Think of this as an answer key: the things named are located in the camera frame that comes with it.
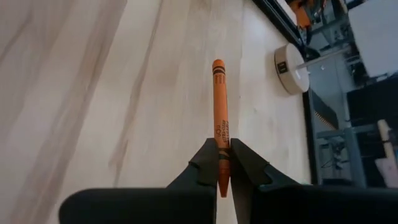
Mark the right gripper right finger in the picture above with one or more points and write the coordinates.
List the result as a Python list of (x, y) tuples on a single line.
[(255, 193)]

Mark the grey base office chair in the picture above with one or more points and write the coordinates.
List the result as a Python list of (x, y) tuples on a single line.
[(349, 149)]

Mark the orange crayon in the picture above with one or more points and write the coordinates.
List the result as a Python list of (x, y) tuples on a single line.
[(219, 102)]

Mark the orange office chair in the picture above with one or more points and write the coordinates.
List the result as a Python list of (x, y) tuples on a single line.
[(301, 14)]

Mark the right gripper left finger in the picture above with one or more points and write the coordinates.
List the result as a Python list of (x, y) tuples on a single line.
[(202, 186)]

